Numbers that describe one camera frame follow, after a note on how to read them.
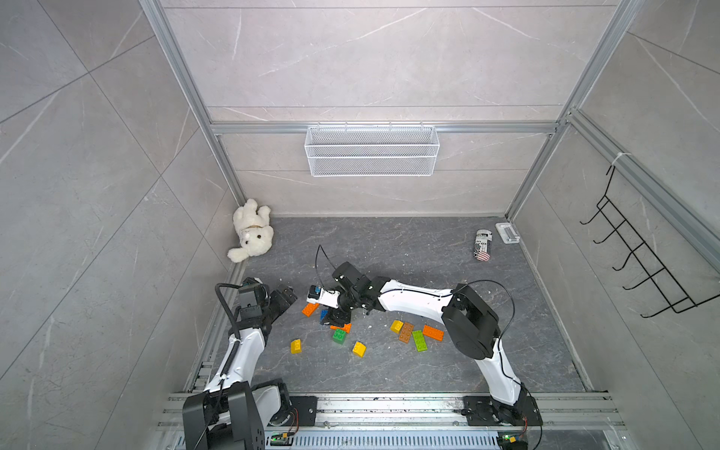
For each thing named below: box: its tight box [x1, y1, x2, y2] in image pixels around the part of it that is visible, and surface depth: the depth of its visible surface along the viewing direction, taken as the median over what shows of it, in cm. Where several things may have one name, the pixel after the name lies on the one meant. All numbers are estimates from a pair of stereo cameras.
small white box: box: [495, 222, 521, 245], surface depth 116 cm
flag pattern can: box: [473, 228, 494, 262], surface depth 109 cm
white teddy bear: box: [227, 197, 275, 263], surface depth 107 cm
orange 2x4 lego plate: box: [301, 302, 320, 317], surface depth 94 cm
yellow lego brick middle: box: [351, 341, 367, 358], surface depth 85 cm
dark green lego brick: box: [331, 328, 347, 345], surface depth 85 cm
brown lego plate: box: [399, 321, 415, 345], surface depth 89 cm
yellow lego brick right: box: [390, 319, 405, 334], surface depth 89 cm
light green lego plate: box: [412, 330, 429, 353], surface depth 87 cm
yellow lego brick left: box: [289, 338, 303, 355], surface depth 85 cm
